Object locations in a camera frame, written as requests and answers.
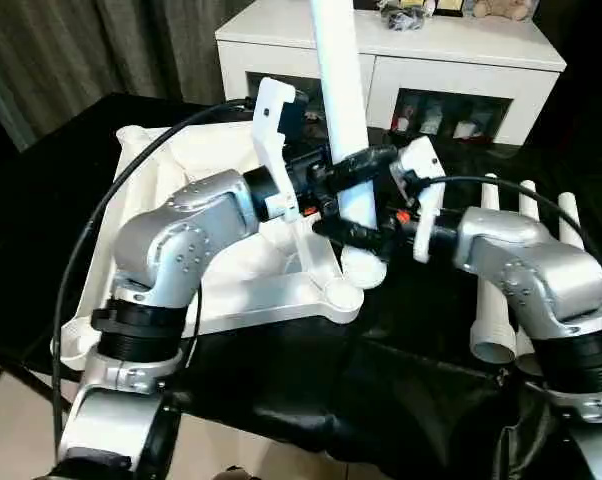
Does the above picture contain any white plastic table leg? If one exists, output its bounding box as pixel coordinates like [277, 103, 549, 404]
[469, 172, 518, 366]
[308, 0, 387, 289]
[557, 192, 586, 251]
[514, 179, 547, 377]

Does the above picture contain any white plastic table top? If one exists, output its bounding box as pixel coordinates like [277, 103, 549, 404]
[48, 124, 368, 372]

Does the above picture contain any black mat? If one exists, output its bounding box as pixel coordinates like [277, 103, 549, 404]
[0, 92, 602, 480]

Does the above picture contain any white low cabinet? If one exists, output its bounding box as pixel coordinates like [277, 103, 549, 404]
[214, 3, 568, 147]

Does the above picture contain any row of picture frames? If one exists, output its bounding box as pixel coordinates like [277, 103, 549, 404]
[395, 0, 466, 19]

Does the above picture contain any brown teddy bear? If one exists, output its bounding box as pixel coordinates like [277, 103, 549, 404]
[473, 0, 531, 22]

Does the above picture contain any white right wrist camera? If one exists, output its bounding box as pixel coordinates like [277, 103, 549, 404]
[390, 136, 445, 265]

